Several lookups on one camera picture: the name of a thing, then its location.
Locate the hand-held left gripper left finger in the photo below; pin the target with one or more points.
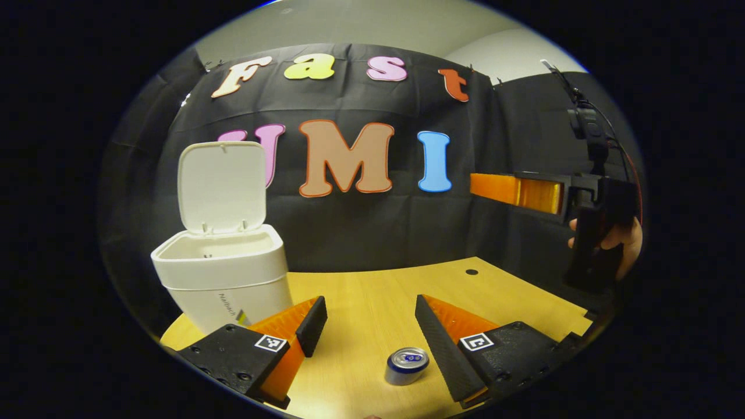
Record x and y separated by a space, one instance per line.
311 326

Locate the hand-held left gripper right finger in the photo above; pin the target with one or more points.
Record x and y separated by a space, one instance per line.
442 349

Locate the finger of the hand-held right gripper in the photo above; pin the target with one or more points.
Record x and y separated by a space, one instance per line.
500 187

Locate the silver blue pop can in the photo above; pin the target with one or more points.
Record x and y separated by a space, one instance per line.
406 366

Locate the white desktop garbage bin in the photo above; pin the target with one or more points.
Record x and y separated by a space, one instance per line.
221 262

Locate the wooden desktop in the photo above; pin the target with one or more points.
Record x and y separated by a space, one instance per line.
372 291

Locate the black backdrop cloth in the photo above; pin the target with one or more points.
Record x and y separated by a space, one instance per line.
372 233

